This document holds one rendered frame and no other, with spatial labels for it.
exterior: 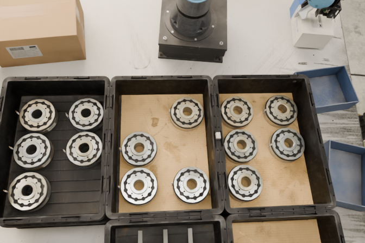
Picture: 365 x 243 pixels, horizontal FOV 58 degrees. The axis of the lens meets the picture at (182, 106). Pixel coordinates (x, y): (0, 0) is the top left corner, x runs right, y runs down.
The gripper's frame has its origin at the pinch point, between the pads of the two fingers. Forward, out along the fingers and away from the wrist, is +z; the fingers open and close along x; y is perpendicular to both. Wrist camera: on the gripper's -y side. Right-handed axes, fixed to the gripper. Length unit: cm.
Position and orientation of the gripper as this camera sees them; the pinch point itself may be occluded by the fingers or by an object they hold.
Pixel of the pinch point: (312, 17)
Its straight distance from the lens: 143.7
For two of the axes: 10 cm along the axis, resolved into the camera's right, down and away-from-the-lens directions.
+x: 10.0, 0.7, 0.5
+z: -0.8, 3.8, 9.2
